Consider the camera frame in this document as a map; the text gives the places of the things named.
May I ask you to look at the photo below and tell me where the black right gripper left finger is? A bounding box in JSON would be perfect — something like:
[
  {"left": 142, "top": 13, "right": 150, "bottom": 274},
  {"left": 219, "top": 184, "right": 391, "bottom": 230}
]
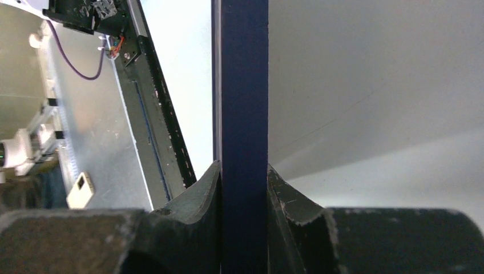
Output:
[{"left": 1, "top": 161, "right": 221, "bottom": 273}]

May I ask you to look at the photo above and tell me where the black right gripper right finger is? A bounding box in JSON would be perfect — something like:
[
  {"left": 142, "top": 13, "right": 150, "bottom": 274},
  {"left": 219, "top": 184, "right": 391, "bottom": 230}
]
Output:
[{"left": 267, "top": 167, "right": 483, "bottom": 273}]

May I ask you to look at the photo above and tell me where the wooden picture frame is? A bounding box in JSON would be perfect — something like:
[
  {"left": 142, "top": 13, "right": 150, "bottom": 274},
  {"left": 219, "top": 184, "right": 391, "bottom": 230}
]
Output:
[{"left": 212, "top": 1, "right": 269, "bottom": 273}]

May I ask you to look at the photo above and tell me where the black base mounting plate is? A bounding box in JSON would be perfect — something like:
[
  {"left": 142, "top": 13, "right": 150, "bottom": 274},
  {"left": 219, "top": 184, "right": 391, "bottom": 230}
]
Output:
[{"left": 42, "top": 1, "right": 196, "bottom": 210}]

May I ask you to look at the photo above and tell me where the grey cable duct strip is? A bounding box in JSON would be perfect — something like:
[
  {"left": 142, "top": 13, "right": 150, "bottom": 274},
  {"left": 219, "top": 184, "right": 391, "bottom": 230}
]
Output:
[{"left": 37, "top": 22, "right": 79, "bottom": 186}]

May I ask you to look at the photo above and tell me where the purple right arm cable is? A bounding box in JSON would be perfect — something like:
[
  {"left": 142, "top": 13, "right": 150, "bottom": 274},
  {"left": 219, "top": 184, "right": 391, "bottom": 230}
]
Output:
[{"left": 45, "top": 19, "right": 107, "bottom": 81}]

